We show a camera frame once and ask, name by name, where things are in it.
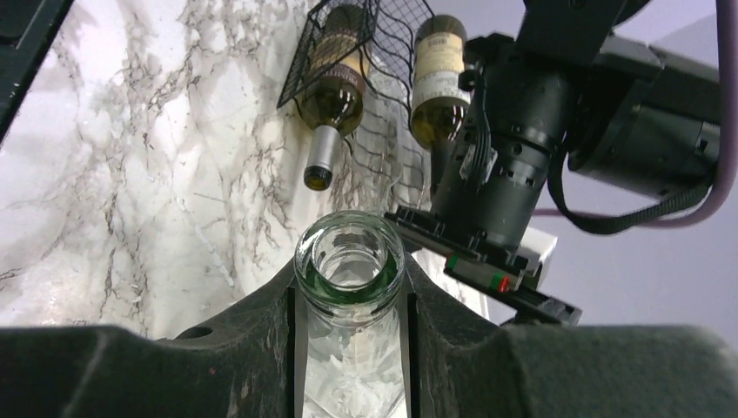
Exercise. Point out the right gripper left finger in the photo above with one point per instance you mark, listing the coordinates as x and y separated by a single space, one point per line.
239 363

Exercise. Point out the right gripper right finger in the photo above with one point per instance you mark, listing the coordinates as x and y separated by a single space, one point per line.
465 366

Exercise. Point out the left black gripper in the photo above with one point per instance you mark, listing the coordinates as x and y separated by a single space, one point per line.
485 267

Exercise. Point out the clear glass bottle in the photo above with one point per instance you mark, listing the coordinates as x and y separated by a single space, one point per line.
350 266

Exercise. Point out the dark green wine bottle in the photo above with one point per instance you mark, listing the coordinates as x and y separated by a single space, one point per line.
438 105

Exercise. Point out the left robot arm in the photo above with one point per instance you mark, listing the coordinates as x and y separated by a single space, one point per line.
620 134

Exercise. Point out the lower wine bottle silver foil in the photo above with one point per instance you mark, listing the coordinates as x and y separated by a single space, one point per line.
332 106

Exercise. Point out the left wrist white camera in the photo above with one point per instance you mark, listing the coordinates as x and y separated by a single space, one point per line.
537 247

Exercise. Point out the black wire wine rack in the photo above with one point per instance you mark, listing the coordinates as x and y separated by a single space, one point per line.
386 37

